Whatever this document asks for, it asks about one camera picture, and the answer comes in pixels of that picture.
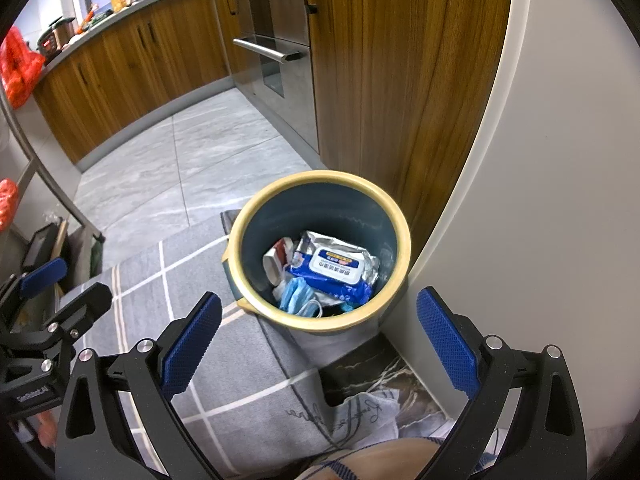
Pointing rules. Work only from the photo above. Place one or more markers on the grey countertop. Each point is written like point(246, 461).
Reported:
point(135, 14)

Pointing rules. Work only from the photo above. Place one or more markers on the wooden base cabinets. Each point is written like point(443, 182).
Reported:
point(140, 60)

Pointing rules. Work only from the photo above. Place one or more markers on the tall wooden cabinet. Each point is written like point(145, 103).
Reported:
point(400, 85)

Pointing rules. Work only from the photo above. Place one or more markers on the person's leg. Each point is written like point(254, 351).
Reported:
point(375, 462)

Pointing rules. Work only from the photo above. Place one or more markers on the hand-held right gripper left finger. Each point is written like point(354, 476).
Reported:
point(192, 345)

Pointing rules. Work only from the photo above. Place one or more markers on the black box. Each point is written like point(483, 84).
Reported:
point(40, 250)

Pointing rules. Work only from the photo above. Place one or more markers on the metal shelf rack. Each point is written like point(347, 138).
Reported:
point(75, 208)

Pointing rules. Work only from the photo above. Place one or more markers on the stainless steel oven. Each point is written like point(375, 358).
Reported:
point(290, 20)

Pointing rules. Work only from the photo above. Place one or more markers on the wooden board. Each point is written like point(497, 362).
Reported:
point(61, 240)

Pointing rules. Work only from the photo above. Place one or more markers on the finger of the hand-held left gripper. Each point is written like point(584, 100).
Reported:
point(42, 275)
point(85, 305)

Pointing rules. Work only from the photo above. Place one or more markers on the dark rice cooker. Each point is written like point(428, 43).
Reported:
point(57, 37)

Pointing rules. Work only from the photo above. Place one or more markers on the dark marble-print bag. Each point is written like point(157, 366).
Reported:
point(370, 370)

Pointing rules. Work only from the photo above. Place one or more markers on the light blue face mask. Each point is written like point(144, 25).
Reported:
point(300, 297)

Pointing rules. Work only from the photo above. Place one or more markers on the red white snack packet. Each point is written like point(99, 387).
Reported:
point(275, 265)

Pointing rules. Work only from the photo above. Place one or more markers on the white printed cloth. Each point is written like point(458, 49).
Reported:
point(360, 420)

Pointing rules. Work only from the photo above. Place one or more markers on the grey checked mat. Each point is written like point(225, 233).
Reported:
point(150, 280)

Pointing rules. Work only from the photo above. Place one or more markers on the blue wet wipes pack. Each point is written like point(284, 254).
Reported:
point(335, 265)

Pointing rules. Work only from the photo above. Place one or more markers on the teal bin with yellow rim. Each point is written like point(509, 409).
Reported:
point(300, 210)

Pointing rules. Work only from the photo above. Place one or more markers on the red plastic bag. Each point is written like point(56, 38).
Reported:
point(20, 70)
point(7, 200)

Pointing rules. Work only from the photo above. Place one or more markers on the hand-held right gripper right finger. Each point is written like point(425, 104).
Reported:
point(445, 340)

